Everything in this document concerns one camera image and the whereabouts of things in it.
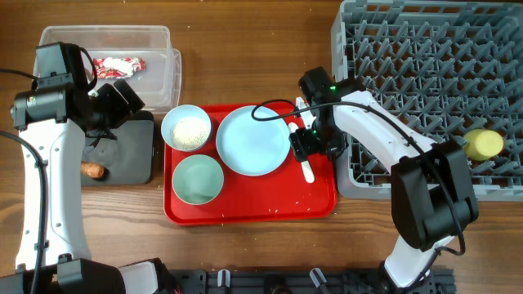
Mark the red serving tray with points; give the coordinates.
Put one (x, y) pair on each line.
(282, 194)

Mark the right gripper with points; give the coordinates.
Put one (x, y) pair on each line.
(303, 147)

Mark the light blue plate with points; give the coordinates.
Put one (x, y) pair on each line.
(253, 142)

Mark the black waste tray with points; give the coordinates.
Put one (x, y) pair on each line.
(126, 153)

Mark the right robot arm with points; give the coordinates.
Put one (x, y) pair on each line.
(432, 198)

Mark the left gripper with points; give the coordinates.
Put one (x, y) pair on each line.
(122, 112)

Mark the grey dishwasher rack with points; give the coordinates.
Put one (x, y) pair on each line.
(444, 69)

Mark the clear plastic bin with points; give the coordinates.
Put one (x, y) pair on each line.
(159, 84)

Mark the yellow plastic cup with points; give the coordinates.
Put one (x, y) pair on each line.
(483, 144)

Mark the red snack wrapper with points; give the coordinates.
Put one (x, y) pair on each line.
(118, 68)

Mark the black mounting rail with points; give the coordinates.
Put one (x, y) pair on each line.
(350, 281)

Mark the orange carrot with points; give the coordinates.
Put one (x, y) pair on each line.
(92, 170)

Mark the blue bowl with rice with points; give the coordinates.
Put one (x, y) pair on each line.
(186, 128)

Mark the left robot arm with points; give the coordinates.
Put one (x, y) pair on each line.
(60, 128)

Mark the white plastic spoon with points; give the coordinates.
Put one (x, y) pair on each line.
(306, 167)

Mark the green bowl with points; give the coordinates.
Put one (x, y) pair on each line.
(198, 179)

